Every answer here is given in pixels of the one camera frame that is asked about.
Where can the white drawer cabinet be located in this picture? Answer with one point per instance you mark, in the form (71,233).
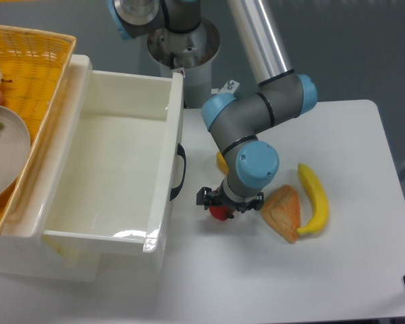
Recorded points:
(25,248)

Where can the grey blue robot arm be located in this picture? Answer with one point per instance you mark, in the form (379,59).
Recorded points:
(235,123)

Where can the red bell pepper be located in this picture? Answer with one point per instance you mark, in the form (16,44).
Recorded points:
(221,213)

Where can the orange sandwich triangle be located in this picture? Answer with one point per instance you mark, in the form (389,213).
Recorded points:
(281,212)

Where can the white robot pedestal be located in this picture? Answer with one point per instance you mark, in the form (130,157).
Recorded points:
(193,53)

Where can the yellow bell pepper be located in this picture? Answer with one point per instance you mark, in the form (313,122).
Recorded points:
(222,165)

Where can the white open drawer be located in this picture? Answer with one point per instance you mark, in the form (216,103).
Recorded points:
(125,165)

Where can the white mounting bracket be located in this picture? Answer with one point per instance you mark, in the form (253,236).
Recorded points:
(231,86)

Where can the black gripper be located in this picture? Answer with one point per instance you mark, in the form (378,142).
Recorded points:
(207,198)

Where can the yellow banana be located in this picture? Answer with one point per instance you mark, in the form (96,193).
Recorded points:
(318,200)

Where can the yellow woven basket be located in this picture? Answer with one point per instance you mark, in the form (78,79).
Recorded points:
(33,63)

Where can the grey round plate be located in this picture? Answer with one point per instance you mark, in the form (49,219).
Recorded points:
(14,147)

